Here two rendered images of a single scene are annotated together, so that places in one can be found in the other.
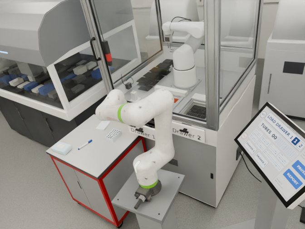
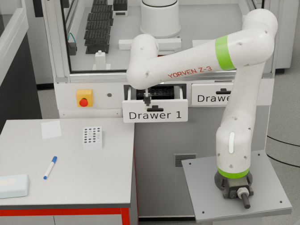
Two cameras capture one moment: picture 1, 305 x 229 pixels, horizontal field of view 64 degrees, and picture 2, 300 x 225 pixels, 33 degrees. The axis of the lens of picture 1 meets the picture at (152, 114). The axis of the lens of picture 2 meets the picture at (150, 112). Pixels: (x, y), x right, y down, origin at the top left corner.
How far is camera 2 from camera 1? 1.29 m
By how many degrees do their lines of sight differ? 31
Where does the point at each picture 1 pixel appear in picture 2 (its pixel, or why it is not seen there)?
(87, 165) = (92, 193)
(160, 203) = (268, 190)
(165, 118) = not seen: hidden behind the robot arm
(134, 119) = (264, 49)
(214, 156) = (264, 123)
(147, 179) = (246, 159)
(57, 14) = not seen: outside the picture
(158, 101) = (271, 23)
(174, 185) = (262, 165)
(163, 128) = (260, 71)
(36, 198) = not seen: outside the picture
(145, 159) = (239, 127)
